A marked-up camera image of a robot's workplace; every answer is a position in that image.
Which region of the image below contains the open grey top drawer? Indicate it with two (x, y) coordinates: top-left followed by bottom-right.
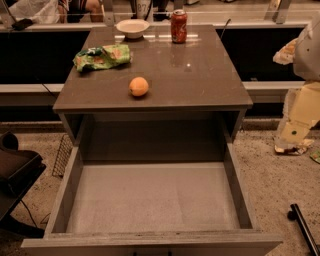
(22, 143), (282, 256)

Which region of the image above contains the wire mesh basket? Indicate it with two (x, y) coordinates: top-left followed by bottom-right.
(52, 134), (73, 178)

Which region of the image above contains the white plastic bag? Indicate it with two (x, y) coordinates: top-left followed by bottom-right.
(9, 0), (60, 24)

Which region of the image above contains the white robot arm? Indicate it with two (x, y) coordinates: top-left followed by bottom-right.
(273, 13), (320, 144)

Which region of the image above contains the red soda can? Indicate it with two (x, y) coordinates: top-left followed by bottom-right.
(171, 9), (187, 43)

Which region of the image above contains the person in background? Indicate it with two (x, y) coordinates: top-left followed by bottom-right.
(58, 0), (104, 23)

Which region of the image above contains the black bar on floor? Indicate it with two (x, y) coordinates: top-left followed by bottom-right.
(287, 204), (320, 256)

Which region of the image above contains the white bowl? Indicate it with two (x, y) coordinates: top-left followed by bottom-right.
(116, 19), (150, 39)

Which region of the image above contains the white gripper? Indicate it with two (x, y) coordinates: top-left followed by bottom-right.
(280, 82), (320, 142)

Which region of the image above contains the green chip bag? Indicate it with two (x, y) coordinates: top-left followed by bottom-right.
(73, 44), (131, 72)

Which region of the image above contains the orange fruit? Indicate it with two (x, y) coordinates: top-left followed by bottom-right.
(129, 77), (149, 97)

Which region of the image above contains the black cable on floor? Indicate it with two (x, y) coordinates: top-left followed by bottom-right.
(19, 199), (51, 229)

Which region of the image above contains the grey cabinet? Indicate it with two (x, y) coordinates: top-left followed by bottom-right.
(54, 25), (252, 163)

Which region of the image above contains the brown snack wrapper on floor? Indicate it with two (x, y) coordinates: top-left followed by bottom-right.
(274, 137), (314, 155)

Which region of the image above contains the green packet on floor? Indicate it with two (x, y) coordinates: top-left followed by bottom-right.
(310, 150), (320, 164)

